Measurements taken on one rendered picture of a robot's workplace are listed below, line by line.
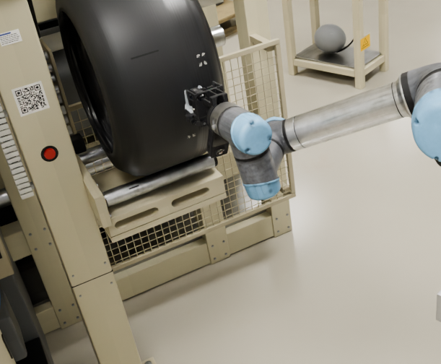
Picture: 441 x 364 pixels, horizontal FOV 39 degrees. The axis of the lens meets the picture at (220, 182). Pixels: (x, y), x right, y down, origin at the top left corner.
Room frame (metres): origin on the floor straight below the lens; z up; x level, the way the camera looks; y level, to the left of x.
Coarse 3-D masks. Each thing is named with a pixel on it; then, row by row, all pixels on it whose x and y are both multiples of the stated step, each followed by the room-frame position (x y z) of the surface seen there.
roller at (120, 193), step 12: (204, 156) 1.57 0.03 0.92; (168, 168) 1.53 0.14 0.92; (180, 168) 1.53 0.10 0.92; (192, 168) 1.54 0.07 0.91; (204, 168) 1.55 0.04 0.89; (144, 180) 1.50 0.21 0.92; (156, 180) 1.50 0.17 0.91; (168, 180) 1.51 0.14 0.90; (108, 192) 1.47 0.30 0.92; (120, 192) 1.47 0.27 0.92; (132, 192) 1.47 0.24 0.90; (144, 192) 1.48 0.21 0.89; (108, 204) 1.45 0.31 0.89
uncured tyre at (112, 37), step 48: (96, 0) 1.50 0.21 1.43; (144, 0) 1.50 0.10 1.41; (192, 0) 1.54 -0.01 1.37; (96, 48) 1.43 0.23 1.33; (144, 48) 1.42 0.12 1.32; (192, 48) 1.44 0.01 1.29; (96, 96) 1.85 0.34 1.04; (144, 96) 1.38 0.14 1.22; (144, 144) 1.38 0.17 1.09; (192, 144) 1.45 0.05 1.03
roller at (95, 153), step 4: (100, 144) 1.76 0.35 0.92; (88, 148) 1.75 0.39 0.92; (92, 148) 1.74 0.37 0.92; (96, 148) 1.74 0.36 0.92; (100, 148) 1.74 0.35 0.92; (84, 152) 1.73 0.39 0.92; (88, 152) 1.73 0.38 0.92; (92, 152) 1.73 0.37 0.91; (96, 152) 1.73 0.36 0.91; (100, 152) 1.73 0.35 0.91; (104, 152) 1.73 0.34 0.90; (80, 156) 1.71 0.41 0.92; (84, 156) 1.72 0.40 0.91; (88, 156) 1.72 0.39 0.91; (92, 156) 1.72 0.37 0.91; (96, 156) 1.72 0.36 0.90; (100, 156) 1.73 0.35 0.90; (104, 156) 1.73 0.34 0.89; (84, 160) 1.71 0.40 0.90; (88, 160) 1.72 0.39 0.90; (92, 160) 1.72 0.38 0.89; (96, 160) 1.73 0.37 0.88; (84, 164) 1.71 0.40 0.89
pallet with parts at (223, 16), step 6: (228, 0) 5.67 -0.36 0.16; (216, 6) 5.54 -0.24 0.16; (222, 6) 5.50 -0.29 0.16; (228, 6) 5.47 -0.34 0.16; (222, 12) 5.34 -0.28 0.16; (228, 12) 5.31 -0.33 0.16; (234, 12) 5.28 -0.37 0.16; (222, 18) 5.18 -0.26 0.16; (228, 18) 5.20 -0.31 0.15; (228, 30) 5.25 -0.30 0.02; (234, 30) 5.22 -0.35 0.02
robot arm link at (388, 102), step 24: (408, 72) 1.12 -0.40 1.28; (360, 96) 1.15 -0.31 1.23; (384, 96) 1.11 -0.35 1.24; (408, 96) 1.08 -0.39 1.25; (288, 120) 1.21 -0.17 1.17; (312, 120) 1.17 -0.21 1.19; (336, 120) 1.14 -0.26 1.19; (360, 120) 1.12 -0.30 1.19; (384, 120) 1.11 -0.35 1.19; (288, 144) 1.18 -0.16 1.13; (312, 144) 1.17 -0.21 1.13
